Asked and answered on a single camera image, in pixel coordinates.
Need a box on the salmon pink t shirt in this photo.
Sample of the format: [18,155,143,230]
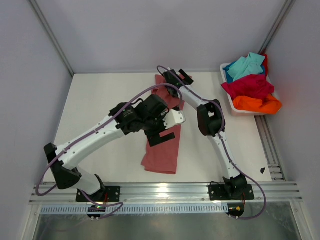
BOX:
[141,74,181,175]

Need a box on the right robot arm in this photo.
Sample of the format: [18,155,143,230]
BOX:
[161,67,248,200]

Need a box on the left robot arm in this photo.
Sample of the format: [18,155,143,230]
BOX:
[44,95,185,201]

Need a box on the white plastic bin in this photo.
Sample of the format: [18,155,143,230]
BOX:
[219,63,266,117]

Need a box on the teal t shirt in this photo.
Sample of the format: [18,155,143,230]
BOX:
[222,52,267,84]

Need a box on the crimson red t shirt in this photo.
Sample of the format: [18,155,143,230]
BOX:
[221,74,275,100]

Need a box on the left black controller board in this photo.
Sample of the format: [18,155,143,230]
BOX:
[86,205,106,219]

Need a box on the black controller board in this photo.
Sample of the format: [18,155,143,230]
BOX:
[86,205,106,219]
[227,203,245,218]

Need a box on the orange t shirt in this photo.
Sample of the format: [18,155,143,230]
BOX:
[232,94,283,115]

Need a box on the red t shirt in bin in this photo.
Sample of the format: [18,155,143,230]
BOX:
[261,54,269,77]

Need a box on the right black controller board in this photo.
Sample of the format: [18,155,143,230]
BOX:
[227,203,245,218]

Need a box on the small black scrap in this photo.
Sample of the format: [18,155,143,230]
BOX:
[260,167,266,174]

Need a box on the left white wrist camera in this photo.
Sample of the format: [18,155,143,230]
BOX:
[163,109,186,129]

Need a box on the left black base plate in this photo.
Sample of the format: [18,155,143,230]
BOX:
[75,185,121,203]

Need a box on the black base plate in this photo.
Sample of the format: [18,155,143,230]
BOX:
[75,185,121,203]
[208,181,255,201]

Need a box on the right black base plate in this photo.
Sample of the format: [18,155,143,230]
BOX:
[208,181,255,201]

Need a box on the slotted grey cable duct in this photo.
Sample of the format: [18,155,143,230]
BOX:
[39,203,228,215]

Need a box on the right side aluminium rail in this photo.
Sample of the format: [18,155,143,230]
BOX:
[254,115,287,182]

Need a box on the aluminium rail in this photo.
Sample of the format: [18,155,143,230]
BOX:
[254,115,287,182]
[29,181,303,205]

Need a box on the right corner aluminium post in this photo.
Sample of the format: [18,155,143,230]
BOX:
[258,0,296,54]

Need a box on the corner aluminium post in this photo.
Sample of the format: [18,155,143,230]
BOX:
[258,0,296,54]
[27,0,75,78]

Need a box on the aluminium front rail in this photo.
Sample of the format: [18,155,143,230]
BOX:
[29,181,303,205]

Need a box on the left corner aluminium post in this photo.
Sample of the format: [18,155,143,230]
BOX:
[27,0,75,78]

